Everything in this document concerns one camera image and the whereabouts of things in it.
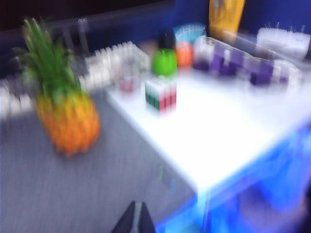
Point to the white plastic rack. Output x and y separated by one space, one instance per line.
281 41

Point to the orange round fruit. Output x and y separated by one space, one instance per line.
184 54

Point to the plastic pineapple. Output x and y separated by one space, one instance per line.
70 121

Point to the cyan plastic basket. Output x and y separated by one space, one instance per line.
189 31

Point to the black round object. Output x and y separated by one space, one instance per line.
166 40

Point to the grey monitor stand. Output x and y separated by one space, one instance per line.
81 38

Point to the yellow bag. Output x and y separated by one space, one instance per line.
226 17

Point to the clear plastic tray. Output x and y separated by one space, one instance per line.
286 70

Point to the Rubik's cube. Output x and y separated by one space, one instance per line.
158 97

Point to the grey felt laptop sleeve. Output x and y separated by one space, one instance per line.
73 189

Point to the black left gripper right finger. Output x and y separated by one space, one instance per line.
147 221

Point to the white keyboard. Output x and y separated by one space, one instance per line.
102 65

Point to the clear glass cup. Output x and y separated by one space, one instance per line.
127 77

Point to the green apple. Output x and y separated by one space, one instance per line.
165 63

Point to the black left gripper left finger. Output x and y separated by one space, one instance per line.
127 221

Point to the black computer monitor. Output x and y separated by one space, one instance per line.
73 7

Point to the purple container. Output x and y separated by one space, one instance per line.
202 58

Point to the purple box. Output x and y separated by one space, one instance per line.
228 63
262 72

